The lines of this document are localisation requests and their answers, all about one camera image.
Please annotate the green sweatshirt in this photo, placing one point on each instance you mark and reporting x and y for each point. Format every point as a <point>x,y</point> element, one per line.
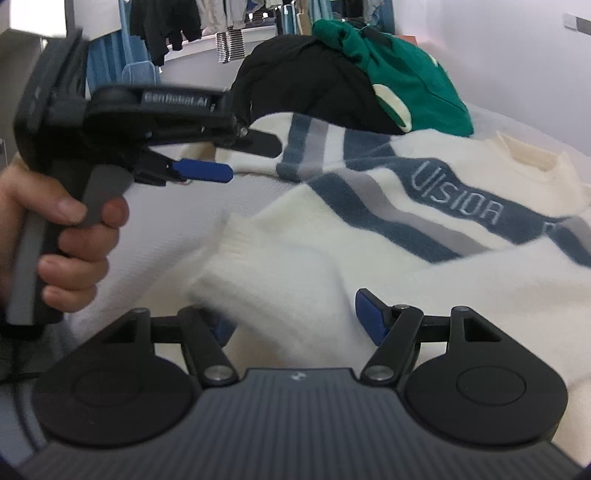
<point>410,84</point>

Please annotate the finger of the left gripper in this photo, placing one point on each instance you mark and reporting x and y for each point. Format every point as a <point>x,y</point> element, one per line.
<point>251,142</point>
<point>155,169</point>

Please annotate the black garment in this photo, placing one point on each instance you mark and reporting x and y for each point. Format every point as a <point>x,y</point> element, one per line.
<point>300,74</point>

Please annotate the grey wall switch plate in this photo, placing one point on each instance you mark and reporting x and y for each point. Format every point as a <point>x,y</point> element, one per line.
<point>576,23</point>

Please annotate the person's left hand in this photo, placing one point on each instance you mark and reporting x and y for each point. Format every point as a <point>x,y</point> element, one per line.
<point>72,274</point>

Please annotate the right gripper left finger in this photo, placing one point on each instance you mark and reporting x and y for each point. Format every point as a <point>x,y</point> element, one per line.
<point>134,380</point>

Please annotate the white blue striped fuzzy sweater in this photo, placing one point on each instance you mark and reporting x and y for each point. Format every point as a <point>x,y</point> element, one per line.
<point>415,230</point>

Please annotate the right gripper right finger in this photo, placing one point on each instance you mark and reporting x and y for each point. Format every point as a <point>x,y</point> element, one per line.
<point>461,376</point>

